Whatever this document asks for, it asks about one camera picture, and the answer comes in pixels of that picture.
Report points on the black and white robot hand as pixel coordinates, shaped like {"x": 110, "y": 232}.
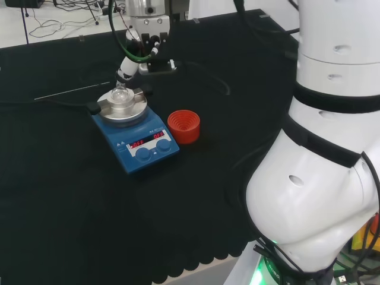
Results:
{"x": 154, "y": 25}

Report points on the clear glass rod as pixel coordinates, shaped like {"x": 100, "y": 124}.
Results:
{"x": 71, "y": 90}

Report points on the black tripod leg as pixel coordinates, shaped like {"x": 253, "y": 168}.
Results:
{"x": 94, "y": 15}

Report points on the silver usb plug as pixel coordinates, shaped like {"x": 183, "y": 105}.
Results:
{"x": 343, "y": 279}

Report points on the yellow stop button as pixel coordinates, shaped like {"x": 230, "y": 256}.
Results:
{"x": 360, "y": 237}

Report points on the clear round-bottom flask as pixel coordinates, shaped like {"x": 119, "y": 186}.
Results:
{"x": 119, "y": 94}

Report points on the black box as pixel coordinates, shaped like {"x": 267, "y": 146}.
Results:
{"x": 23, "y": 3}

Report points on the black bench cloth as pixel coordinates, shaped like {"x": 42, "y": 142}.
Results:
{"x": 89, "y": 222}

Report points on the heater with blue base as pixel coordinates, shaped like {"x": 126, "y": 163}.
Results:
{"x": 127, "y": 139}

